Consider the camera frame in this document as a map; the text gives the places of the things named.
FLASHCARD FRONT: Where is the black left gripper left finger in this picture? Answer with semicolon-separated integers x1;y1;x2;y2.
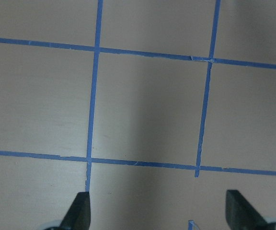
59;192;91;230

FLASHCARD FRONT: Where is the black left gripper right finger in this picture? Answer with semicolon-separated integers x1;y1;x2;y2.
225;190;267;230

